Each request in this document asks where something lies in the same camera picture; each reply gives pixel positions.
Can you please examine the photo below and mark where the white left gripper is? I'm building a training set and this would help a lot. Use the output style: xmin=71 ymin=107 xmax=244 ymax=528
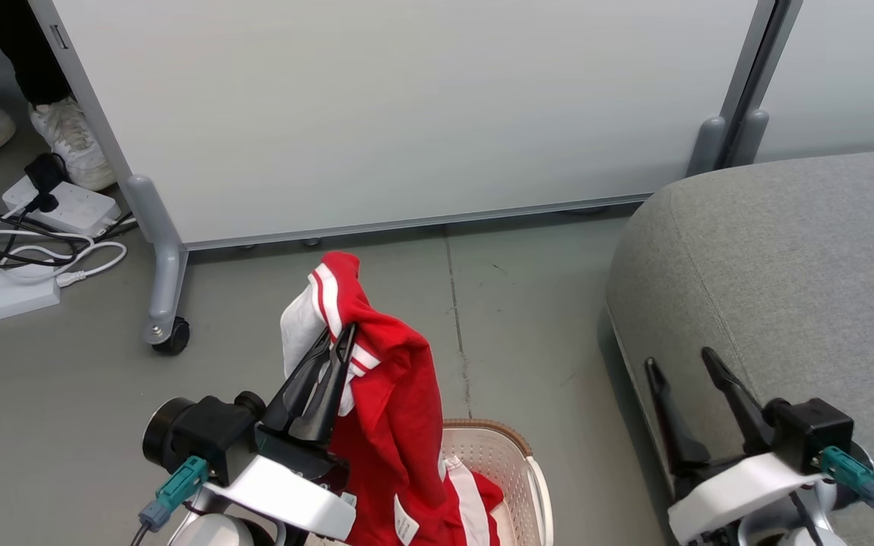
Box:
xmin=209 ymin=324 xmax=358 ymax=541

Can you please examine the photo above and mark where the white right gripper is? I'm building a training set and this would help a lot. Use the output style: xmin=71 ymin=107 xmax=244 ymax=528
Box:
xmin=645 ymin=347 xmax=826 ymax=545

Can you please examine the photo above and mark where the red and white garment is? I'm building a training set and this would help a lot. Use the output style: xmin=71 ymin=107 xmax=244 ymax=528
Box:
xmin=280 ymin=251 xmax=505 ymax=546

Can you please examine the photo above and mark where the grey fabric sofa seat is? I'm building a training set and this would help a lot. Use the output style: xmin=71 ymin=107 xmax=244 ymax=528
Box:
xmin=605 ymin=146 xmax=874 ymax=546

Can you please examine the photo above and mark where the cream laundry basket brown rim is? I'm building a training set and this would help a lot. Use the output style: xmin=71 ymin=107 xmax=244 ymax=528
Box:
xmin=437 ymin=419 xmax=555 ymax=546

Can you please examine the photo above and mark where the black caster wheel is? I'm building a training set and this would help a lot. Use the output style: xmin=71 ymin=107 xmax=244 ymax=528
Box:
xmin=152 ymin=316 xmax=191 ymax=356

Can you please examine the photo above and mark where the grey partition leg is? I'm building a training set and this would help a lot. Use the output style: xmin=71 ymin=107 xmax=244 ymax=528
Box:
xmin=122 ymin=175 xmax=191 ymax=348

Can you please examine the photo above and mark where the grey partition foot pair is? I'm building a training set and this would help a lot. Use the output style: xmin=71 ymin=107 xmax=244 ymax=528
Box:
xmin=685 ymin=109 xmax=771 ymax=179

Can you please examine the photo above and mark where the white power strip with plug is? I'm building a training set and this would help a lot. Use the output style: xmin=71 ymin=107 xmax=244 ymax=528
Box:
xmin=2 ymin=175 xmax=123 ymax=238

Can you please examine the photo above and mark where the large white partition panel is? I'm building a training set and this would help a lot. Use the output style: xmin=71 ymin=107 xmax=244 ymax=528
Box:
xmin=27 ymin=0 xmax=781 ymax=251

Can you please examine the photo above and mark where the long flat white power strip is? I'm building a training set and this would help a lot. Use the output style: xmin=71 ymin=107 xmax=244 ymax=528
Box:
xmin=0 ymin=261 xmax=61 ymax=334

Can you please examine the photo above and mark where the black power adapter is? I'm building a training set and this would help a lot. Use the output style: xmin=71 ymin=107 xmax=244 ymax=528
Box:
xmin=24 ymin=153 xmax=71 ymax=214

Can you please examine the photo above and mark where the narrow white partition panel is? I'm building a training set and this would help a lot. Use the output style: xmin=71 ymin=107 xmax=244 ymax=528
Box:
xmin=754 ymin=0 xmax=874 ymax=165

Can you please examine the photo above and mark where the black trouser leg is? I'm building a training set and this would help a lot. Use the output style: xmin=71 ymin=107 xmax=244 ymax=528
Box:
xmin=0 ymin=0 xmax=74 ymax=106

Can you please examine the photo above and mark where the right teal connector cable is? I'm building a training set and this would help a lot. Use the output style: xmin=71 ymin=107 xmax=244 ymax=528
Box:
xmin=813 ymin=445 xmax=874 ymax=544

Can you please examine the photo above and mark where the teal connector cable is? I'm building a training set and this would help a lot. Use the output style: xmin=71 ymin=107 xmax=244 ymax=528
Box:
xmin=130 ymin=455 xmax=212 ymax=546
xmin=813 ymin=445 xmax=874 ymax=544

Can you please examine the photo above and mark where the left teal connector cable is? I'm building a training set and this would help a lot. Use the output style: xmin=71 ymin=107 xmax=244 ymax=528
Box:
xmin=130 ymin=455 xmax=212 ymax=546

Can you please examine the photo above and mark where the white cable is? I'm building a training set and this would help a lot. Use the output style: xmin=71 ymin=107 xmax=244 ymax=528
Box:
xmin=0 ymin=200 xmax=128 ymax=289

